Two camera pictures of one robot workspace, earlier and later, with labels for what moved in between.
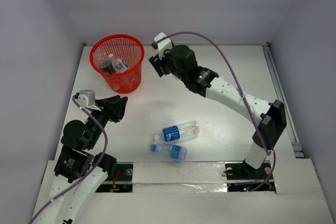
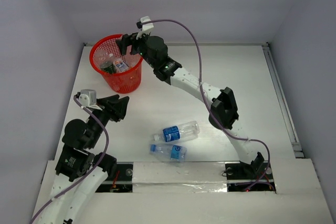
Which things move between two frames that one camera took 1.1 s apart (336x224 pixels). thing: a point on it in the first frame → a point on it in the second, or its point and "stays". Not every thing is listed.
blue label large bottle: [175, 132] stays
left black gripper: [109, 108] stays
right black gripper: [159, 64] → [131, 40]
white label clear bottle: [120, 66] stays
